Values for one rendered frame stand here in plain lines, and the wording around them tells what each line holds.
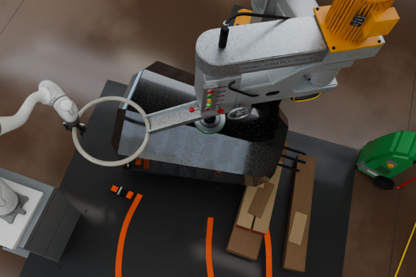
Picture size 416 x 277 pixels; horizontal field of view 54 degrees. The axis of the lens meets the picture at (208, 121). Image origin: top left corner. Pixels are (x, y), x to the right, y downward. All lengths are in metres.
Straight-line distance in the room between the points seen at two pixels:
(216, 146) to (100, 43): 1.89
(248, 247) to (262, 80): 1.48
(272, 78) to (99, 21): 2.46
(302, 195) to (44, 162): 2.19
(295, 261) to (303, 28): 1.90
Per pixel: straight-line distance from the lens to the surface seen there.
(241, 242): 3.30
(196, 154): 2.83
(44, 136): 3.83
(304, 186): 3.54
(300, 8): 2.57
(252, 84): 2.29
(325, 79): 2.49
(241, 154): 2.80
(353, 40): 2.18
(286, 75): 2.30
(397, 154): 3.47
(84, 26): 4.35
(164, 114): 2.68
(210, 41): 2.04
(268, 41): 2.09
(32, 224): 2.76
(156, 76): 2.94
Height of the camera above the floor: 3.37
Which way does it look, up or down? 65 degrees down
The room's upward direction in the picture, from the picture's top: 9 degrees clockwise
